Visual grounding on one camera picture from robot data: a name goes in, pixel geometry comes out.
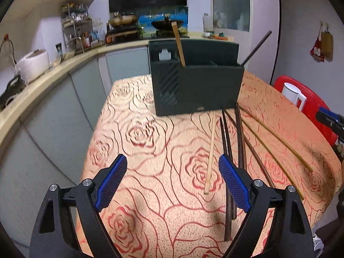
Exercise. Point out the black sandwich maker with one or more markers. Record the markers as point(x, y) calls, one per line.
point(14, 87)

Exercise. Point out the dark wenge chopstick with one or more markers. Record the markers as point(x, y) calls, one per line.
point(242, 159)

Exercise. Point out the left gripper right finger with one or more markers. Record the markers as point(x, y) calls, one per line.
point(238, 188)

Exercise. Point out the white electric kettle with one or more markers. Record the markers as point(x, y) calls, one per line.
point(294, 95)

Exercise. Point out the light bamboo chopstick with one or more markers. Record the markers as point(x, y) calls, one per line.
point(211, 150)

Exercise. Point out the dark green utensil holder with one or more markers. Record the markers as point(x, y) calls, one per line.
point(209, 80)

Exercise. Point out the lower kitchen cabinets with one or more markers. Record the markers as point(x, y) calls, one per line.
point(50, 141)

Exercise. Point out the rose patterned tablecloth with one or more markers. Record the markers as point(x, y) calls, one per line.
point(160, 209)

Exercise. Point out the black chopstick in holder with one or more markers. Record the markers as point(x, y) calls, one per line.
point(256, 48)

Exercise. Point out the brown clay pot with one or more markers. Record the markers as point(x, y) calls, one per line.
point(123, 20)

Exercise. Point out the red hanging ornament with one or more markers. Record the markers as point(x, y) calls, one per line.
point(322, 49)

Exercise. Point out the brown wooden chopstick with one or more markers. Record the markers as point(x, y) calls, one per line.
point(254, 153)

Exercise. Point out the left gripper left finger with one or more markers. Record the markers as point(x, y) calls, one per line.
point(107, 182)

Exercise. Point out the dark brown chopstick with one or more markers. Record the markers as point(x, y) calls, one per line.
point(228, 151)

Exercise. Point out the thin yellow bamboo chopstick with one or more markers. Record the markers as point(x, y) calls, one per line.
point(292, 181)

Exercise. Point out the white plastic jug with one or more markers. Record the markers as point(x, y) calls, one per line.
point(207, 23)

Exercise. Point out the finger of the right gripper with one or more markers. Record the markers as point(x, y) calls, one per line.
point(330, 119)

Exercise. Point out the metal spice rack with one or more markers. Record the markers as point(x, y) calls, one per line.
point(76, 26)

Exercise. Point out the black wok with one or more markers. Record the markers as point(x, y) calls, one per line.
point(166, 24)

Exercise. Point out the tan wooden chopstick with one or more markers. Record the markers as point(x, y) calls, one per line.
point(178, 41)

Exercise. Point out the white rice cooker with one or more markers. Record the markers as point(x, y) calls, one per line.
point(33, 65)

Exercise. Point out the red plastic chair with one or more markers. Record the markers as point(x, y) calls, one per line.
point(313, 103)

